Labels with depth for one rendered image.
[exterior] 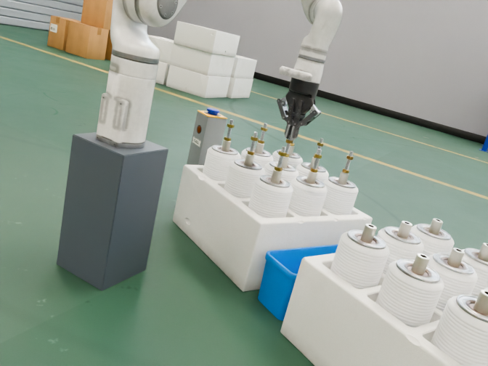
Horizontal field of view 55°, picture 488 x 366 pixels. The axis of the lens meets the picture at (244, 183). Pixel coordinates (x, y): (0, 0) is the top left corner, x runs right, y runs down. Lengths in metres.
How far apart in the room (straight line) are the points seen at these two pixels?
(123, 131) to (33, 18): 6.02
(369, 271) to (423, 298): 0.12
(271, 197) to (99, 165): 0.40
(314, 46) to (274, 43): 5.70
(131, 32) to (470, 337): 0.79
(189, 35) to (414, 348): 3.48
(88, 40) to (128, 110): 3.95
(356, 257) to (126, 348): 0.45
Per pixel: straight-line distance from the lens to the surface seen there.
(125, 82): 0.95
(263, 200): 1.11
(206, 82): 3.93
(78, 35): 4.99
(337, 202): 1.27
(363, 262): 0.91
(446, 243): 1.11
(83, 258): 1.06
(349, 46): 6.53
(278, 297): 1.06
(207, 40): 3.93
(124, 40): 0.95
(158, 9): 0.92
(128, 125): 0.96
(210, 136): 1.45
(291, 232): 1.13
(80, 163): 1.01
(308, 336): 0.98
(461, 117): 6.26
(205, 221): 1.26
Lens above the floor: 0.57
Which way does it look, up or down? 17 degrees down
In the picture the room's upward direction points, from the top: 14 degrees clockwise
